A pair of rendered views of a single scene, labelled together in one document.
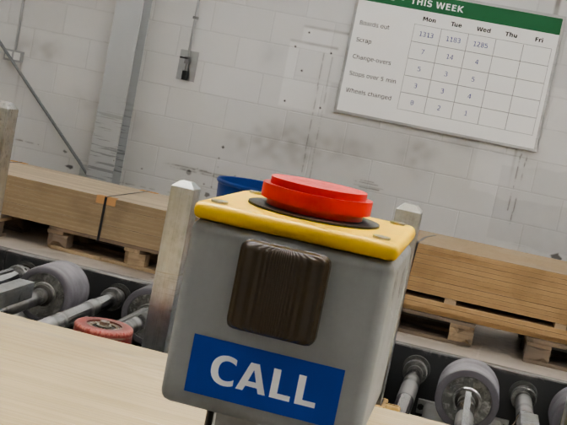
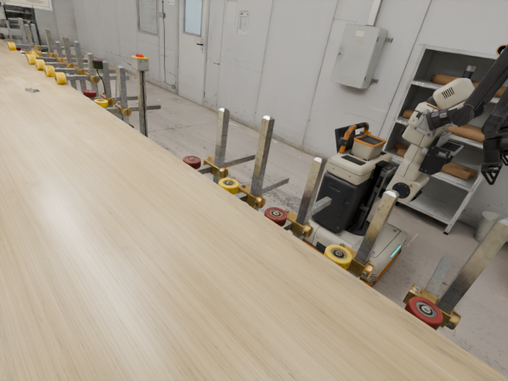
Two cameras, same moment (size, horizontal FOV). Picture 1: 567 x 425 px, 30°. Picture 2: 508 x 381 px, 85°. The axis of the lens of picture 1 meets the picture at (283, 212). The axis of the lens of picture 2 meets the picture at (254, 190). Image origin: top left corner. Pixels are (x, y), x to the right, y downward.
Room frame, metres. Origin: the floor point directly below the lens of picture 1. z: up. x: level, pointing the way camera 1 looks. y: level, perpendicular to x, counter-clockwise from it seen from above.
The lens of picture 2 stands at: (1.48, 1.45, 1.45)
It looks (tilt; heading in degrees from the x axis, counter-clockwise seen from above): 30 degrees down; 209
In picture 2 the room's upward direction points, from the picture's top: 10 degrees clockwise
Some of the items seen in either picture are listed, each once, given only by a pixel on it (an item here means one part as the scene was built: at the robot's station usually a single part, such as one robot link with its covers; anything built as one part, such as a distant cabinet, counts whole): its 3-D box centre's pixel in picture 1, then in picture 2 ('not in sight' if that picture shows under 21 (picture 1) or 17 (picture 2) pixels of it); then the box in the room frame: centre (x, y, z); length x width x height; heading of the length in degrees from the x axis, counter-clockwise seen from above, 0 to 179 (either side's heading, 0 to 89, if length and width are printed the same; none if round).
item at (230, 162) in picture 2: not in sight; (224, 164); (0.44, 0.69, 0.83); 0.43 x 0.03 x 0.04; 169
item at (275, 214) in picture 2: not in sight; (273, 224); (0.72, 1.15, 0.85); 0.08 x 0.08 x 0.11
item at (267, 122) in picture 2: not in sight; (258, 172); (0.56, 0.96, 0.94); 0.04 x 0.04 x 0.48; 79
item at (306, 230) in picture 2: not in sight; (295, 224); (0.60, 1.19, 0.81); 0.14 x 0.06 x 0.05; 79
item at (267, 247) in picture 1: (278, 292); not in sight; (0.34, 0.00, 1.20); 0.03 x 0.01 x 0.03; 79
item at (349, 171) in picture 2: not in sight; (357, 184); (-0.49, 1.22, 0.59); 0.55 x 0.34 x 0.83; 169
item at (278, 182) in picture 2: not in sight; (258, 190); (0.48, 0.94, 0.80); 0.43 x 0.03 x 0.04; 169
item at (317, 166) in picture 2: not in sight; (303, 215); (0.60, 1.21, 0.87); 0.04 x 0.04 x 0.48; 79
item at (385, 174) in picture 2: not in sight; (400, 186); (-0.50, 1.48, 0.68); 0.28 x 0.27 x 0.25; 169
